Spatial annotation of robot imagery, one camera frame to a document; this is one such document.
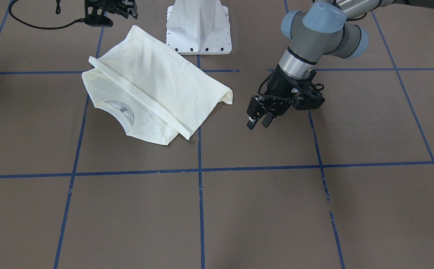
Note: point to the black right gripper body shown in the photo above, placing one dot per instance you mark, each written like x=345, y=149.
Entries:
x=118, y=7

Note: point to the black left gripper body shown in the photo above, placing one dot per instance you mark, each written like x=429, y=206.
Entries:
x=279, y=87

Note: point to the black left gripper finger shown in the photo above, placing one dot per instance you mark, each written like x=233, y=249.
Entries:
x=267, y=120
x=252, y=122

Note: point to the cream long-sleeve cat shirt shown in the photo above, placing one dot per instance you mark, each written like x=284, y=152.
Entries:
x=153, y=92

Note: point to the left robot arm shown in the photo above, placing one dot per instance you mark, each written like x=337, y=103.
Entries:
x=325, y=29

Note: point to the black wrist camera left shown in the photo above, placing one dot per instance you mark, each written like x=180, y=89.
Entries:
x=310, y=94

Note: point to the white central pedestal column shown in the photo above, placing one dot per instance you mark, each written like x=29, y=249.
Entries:
x=198, y=27

